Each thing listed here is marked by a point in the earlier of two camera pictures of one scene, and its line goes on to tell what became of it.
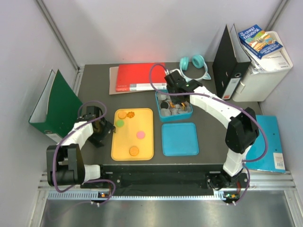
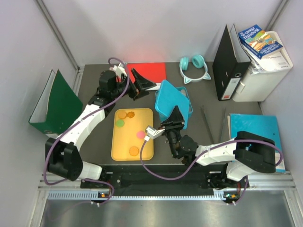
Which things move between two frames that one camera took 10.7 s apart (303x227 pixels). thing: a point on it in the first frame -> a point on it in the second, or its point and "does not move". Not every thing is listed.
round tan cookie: (122, 115) does not move
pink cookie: (140, 135) does not move
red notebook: (136, 76) does not move
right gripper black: (176, 100) -> (174, 122)
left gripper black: (108, 128) -> (141, 84)
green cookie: (120, 123) does not move
